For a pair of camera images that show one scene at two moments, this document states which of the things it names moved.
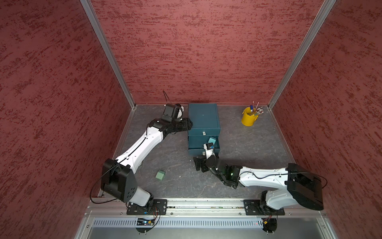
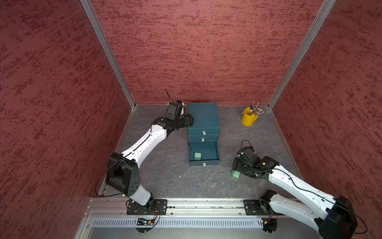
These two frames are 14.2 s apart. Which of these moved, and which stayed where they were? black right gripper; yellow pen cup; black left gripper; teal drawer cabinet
Moved: black right gripper
Stayed: black left gripper; teal drawer cabinet; yellow pen cup
